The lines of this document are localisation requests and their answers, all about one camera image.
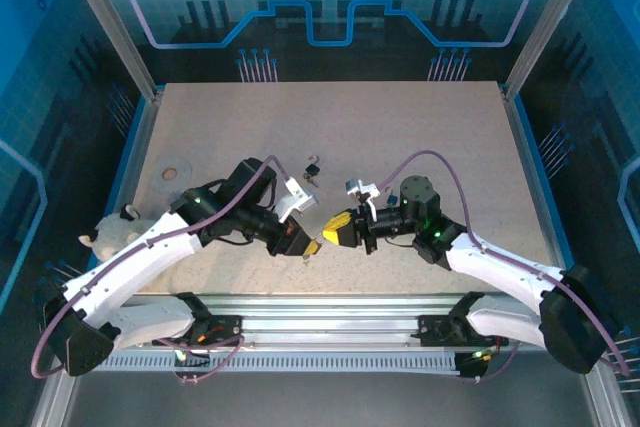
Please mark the aluminium side rail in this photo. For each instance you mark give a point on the aluminium side rail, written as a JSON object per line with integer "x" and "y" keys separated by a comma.
{"x": 141, "y": 147}
{"x": 521, "y": 147}

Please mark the clear tape roll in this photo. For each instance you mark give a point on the clear tape roll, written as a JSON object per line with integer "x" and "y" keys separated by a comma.
{"x": 159, "y": 172}

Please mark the aluminium front rail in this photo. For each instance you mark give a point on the aluminium front rail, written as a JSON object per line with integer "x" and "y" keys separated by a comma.
{"x": 325, "y": 314}

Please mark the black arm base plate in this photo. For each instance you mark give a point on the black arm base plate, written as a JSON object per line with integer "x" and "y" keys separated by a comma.
{"x": 430, "y": 329}
{"x": 227, "y": 329}

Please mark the black padlock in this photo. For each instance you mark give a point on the black padlock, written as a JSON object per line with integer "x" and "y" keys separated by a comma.
{"x": 313, "y": 170}

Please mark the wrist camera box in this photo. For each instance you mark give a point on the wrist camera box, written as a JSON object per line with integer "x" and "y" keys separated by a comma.
{"x": 297, "y": 199}
{"x": 357, "y": 186}

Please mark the black padlock key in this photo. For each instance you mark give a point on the black padlock key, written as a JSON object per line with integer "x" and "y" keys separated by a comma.
{"x": 311, "y": 181}

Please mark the blue padlock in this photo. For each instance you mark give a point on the blue padlock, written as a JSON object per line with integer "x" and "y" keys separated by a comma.
{"x": 391, "y": 197}

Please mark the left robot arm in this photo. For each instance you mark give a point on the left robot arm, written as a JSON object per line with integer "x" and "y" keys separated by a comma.
{"x": 135, "y": 257}

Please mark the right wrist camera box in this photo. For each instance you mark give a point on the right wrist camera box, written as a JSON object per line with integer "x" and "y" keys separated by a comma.
{"x": 357, "y": 186}

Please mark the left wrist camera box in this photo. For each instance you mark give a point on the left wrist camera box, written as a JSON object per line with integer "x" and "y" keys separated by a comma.
{"x": 297, "y": 199}

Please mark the connector with green light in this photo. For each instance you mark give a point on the connector with green light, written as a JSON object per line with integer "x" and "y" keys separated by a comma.
{"x": 479, "y": 356}
{"x": 182, "y": 352}

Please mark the white plush dog toy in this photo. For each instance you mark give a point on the white plush dog toy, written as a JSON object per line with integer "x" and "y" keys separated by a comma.
{"x": 115, "y": 237}

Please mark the aluminium frame post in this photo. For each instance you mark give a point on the aluminium frame post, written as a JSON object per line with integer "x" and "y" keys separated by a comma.
{"x": 112, "y": 22}
{"x": 544, "y": 22}

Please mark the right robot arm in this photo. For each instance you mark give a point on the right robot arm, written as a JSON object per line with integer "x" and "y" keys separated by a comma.
{"x": 500, "y": 262}

